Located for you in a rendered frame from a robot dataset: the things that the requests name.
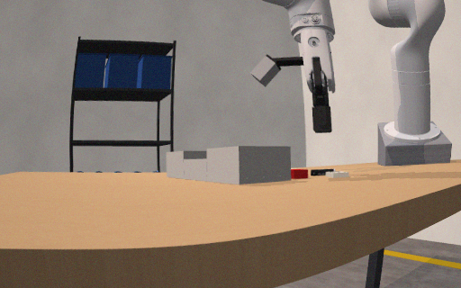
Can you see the red and white eraser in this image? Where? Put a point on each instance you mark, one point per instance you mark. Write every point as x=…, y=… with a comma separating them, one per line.
x=299, y=173

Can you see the white domino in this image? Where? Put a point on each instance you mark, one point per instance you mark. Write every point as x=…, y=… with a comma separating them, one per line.
x=337, y=174

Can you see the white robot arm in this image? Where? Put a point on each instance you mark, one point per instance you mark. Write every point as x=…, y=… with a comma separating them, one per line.
x=409, y=58

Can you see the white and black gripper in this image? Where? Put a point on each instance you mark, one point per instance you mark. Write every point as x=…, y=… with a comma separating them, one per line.
x=322, y=67

